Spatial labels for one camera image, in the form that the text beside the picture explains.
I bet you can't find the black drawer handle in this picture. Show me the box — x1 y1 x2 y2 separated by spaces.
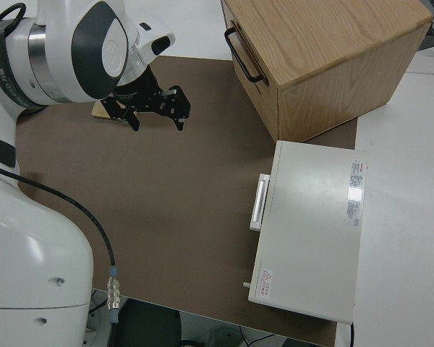
224 27 265 84

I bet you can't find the white oven door handle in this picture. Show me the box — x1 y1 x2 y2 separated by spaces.
249 173 271 231

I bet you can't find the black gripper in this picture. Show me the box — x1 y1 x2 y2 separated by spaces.
101 69 192 134

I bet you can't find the brown table mat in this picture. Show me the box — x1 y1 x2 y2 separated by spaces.
16 56 359 347

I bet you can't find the wooden mug tree stand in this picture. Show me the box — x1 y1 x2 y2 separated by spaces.
91 102 111 119

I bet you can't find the wooden drawer box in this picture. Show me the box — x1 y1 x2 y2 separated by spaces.
220 0 432 142

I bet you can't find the white toaster oven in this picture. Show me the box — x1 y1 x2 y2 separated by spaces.
242 140 369 325

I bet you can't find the black cable with metal connector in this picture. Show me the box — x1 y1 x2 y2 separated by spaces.
0 161 122 347

